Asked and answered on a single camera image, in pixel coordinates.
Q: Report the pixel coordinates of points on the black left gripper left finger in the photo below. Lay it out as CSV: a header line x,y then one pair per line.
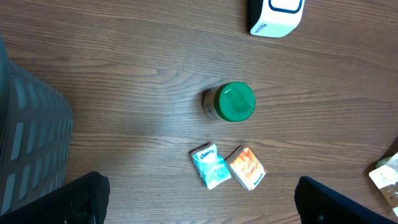
x,y
84,200

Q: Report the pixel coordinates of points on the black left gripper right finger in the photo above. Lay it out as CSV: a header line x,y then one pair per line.
x,y
319,204

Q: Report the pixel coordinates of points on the brown white snack pouch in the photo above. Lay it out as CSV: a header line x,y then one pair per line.
x,y
384,177

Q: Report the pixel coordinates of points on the orange tissue pack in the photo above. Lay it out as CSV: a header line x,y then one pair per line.
x,y
246,167

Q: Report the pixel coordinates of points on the green tissue pack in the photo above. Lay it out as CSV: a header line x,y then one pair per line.
x,y
211,167

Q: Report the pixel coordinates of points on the green lid jar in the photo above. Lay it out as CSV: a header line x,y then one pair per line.
x,y
231,102

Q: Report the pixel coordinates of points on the grey plastic mesh basket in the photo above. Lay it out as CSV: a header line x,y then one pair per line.
x,y
36,127

